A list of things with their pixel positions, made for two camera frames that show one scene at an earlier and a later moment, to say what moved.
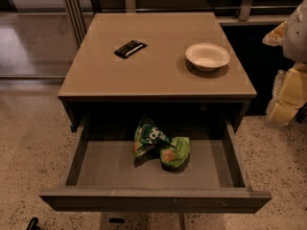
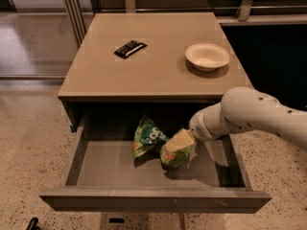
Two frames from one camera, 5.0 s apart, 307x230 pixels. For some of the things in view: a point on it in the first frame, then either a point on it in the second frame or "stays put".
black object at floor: (33, 224) stays put
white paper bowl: (207, 57) stays put
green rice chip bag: (150, 140) stays put
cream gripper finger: (289, 93) to (210, 123)
